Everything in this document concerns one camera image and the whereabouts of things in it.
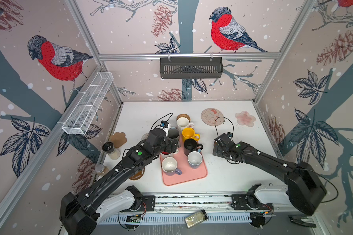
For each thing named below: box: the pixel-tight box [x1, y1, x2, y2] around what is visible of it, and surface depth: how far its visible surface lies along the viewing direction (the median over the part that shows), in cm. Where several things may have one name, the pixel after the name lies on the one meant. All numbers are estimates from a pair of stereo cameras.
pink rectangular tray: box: [161, 134, 208, 187], surface depth 84 cm
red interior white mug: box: [159, 150, 179, 158], surface depth 85 cm
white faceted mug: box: [176, 117, 195, 135], surface depth 97 cm
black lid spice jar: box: [101, 141, 121, 161], surface depth 85 cm
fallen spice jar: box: [184, 209, 208, 229], surface depth 67 cm
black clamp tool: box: [288, 214, 317, 228], surface depth 69 cm
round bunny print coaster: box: [200, 107, 225, 127], surface depth 116 cm
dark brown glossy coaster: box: [128, 166, 146, 181], surface depth 84 cm
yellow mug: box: [181, 127, 201, 143], surface depth 94 cm
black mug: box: [183, 138, 204, 157], surface depth 91 cm
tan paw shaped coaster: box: [110, 131, 127, 148], surface depth 100 cm
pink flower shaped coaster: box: [234, 110, 256, 127], surface depth 113 cm
